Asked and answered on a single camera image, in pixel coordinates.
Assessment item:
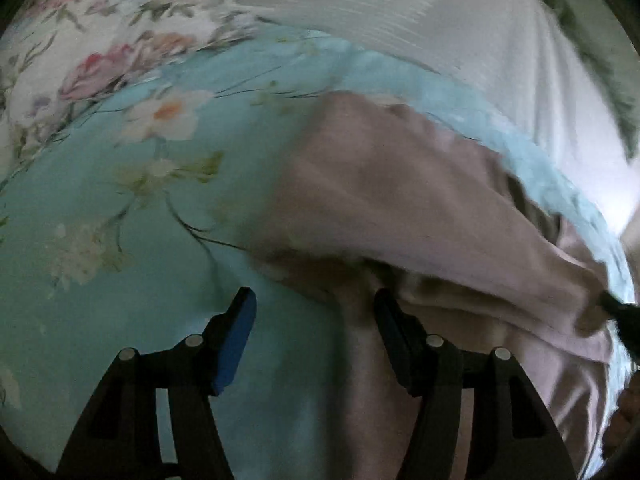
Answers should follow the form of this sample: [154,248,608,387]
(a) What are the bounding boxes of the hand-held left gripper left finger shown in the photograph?
[56,287,257,480]

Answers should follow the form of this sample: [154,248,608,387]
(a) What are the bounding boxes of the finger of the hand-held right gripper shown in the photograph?
[597,290,640,361]

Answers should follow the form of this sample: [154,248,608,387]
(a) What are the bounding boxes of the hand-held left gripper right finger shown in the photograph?
[374,288,576,480]

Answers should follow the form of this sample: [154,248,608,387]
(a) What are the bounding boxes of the mauve knit garment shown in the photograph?
[250,91,621,480]

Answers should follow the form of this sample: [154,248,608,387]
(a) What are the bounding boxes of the person's right hand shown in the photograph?
[602,375,640,461]

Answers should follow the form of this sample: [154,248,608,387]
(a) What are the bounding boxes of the teal floral bedsheet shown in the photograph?
[0,25,638,480]

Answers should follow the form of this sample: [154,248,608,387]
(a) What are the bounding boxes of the green quilted pillow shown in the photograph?
[505,0,640,146]

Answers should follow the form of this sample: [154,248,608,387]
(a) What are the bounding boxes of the white rose-print pillow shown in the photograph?
[0,0,271,171]

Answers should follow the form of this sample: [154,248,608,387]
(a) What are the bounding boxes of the white striped pillow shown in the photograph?
[210,0,640,231]

